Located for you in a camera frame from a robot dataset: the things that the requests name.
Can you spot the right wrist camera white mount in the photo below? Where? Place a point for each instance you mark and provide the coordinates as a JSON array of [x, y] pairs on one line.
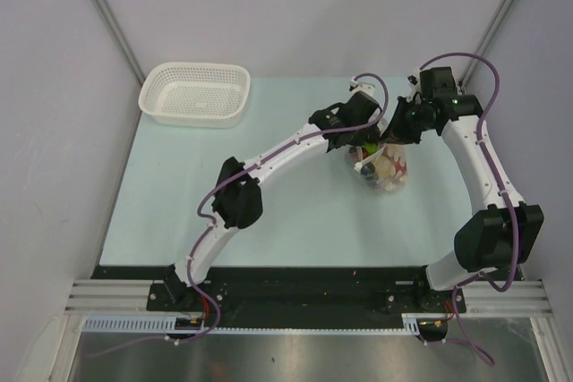
[[414, 77]]

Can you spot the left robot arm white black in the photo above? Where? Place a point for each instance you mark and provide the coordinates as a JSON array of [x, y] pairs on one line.
[[236, 203]]

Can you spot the clear polka dot zip bag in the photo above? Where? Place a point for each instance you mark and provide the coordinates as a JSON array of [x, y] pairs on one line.
[[376, 171]]

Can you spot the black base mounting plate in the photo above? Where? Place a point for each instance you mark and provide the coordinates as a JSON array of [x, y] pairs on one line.
[[300, 298]]

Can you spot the green fake pepper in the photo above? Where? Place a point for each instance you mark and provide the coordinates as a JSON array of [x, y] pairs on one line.
[[370, 148]]

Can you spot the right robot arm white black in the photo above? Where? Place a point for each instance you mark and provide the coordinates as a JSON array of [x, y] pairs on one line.
[[503, 228]]

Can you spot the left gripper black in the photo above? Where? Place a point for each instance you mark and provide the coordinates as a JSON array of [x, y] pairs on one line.
[[357, 139]]

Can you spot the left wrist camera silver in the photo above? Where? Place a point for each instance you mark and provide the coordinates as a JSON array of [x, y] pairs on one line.
[[362, 84]]

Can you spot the red fake apple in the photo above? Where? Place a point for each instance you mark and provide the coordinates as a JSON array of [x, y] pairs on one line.
[[400, 168]]

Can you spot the white slotted cable duct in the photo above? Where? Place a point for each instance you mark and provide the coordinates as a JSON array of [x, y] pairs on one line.
[[142, 324]]

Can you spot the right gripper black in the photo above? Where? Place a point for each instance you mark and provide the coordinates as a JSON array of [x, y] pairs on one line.
[[397, 131]]

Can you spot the white perforated plastic basket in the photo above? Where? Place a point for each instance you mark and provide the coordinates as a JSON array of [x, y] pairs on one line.
[[202, 95]]

